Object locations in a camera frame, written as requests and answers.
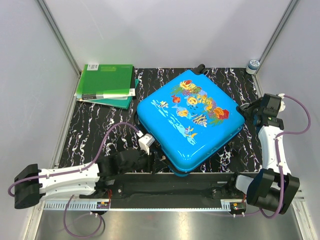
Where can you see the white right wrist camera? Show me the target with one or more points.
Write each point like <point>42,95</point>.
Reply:
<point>282,103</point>

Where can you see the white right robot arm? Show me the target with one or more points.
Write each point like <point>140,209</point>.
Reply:
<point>272,165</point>

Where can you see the green plastic folder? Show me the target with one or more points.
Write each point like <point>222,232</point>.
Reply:
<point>105,79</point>

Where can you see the blue suitcase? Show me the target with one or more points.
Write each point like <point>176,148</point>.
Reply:
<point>191,118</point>

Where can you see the aluminium frame rail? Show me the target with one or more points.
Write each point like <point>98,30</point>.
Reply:
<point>44,8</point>

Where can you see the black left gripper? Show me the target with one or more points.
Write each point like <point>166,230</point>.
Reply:
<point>153,165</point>

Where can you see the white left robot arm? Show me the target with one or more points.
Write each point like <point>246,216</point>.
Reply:
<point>57,182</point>

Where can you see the blue capped bottle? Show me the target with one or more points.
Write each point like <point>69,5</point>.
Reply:
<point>252,66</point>

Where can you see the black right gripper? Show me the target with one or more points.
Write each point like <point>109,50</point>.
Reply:
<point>247,108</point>

